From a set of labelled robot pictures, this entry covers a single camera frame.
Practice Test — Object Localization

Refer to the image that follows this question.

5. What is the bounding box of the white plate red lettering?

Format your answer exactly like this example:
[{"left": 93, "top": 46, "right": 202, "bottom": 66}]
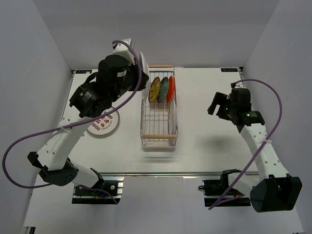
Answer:
[{"left": 87, "top": 111, "right": 120, "bottom": 137}]

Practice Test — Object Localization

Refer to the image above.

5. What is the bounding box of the white plate teal rim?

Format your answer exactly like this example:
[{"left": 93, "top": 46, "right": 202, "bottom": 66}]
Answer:
[{"left": 139, "top": 52, "right": 151, "bottom": 102}]

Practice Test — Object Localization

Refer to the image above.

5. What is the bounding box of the left blue table label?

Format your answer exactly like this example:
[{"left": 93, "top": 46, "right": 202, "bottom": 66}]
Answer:
[{"left": 75, "top": 70, "right": 92, "bottom": 74}]

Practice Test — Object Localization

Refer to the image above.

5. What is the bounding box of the right blue table label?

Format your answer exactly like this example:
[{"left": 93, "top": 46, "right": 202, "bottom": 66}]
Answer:
[{"left": 220, "top": 68, "right": 238, "bottom": 72}]

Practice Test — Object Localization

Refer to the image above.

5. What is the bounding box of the teal patterned plate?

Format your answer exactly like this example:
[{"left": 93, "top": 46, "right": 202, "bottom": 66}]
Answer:
[{"left": 157, "top": 77, "right": 169, "bottom": 103}]

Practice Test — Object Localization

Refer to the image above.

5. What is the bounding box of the orange plate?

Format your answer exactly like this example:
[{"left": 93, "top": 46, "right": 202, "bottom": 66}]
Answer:
[{"left": 166, "top": 76, "right": 175, "bottom": 103}]

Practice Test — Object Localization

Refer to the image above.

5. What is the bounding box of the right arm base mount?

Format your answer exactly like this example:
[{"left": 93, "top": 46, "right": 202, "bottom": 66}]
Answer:
[{"left": 198, "top": 169, "right": 251, "bottom": 207}]

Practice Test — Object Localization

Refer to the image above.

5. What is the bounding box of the metal wire dish rack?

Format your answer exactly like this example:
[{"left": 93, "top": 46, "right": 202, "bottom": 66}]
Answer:
[{"left": 140, "top": 65, "right": 178, "bottom": 148}]

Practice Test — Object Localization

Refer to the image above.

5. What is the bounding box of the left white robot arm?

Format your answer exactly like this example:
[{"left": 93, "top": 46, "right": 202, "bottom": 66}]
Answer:
[{"left": 27, "top": 55, "right": 149, "bottom": 195}]

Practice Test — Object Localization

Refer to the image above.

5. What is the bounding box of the yellow patterned plate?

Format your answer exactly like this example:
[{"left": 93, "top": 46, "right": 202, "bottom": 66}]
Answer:
[{"left": 149, "top": 77, "right": 161, "bottom": 103}]

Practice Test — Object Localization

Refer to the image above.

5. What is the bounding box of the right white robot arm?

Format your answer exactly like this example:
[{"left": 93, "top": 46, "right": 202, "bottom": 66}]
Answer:
[{"left": 208, "top": 88, "right": 302, "bottom": 213}]

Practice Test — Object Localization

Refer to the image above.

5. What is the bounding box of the plain white plate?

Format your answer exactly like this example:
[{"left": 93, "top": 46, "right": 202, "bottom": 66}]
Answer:
[{"left": 169, "top": 99, "right": 177, "bottom": 135}]

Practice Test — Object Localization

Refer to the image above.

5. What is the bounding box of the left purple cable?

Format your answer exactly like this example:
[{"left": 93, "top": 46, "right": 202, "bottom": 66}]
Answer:
[{"left": 1, "top": 40, "right": 142, "bottom": 205}]

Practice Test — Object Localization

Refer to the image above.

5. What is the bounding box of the blue table label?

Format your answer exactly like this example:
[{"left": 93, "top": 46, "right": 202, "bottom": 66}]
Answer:
[
  {"left": 75, "top": 70, "right": 92, "bottom": 74},
  {"left": 220, "top": 68, "right": 238, "bottom": 72}
]

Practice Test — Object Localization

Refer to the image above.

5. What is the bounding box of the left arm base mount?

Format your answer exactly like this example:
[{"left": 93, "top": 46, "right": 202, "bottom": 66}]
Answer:
[{"left": 72, "top": 176, "right": 124, "bottom": 205}]

